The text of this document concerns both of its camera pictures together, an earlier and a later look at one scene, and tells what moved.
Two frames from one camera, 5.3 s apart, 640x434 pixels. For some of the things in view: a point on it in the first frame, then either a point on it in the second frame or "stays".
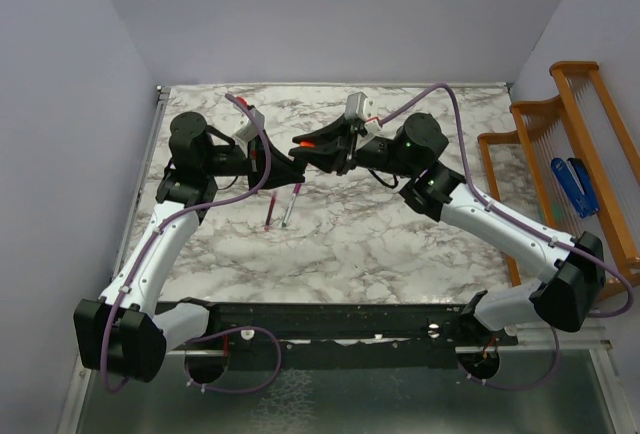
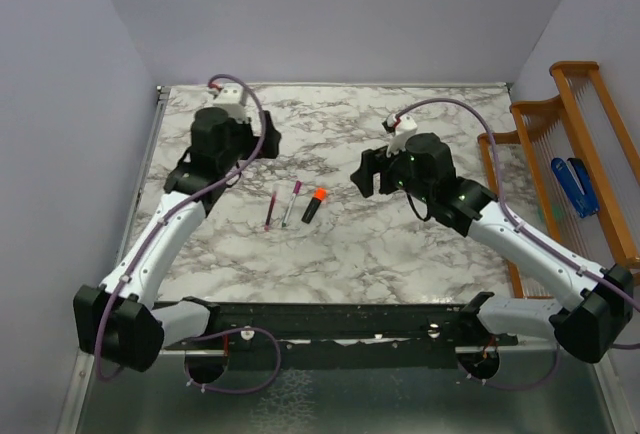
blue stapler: [574, 177] stays
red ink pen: [270, 211] stays
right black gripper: [332, 157] → [374, 162]
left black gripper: [255, 161] → [273, 136]
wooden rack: [570, 167] stays
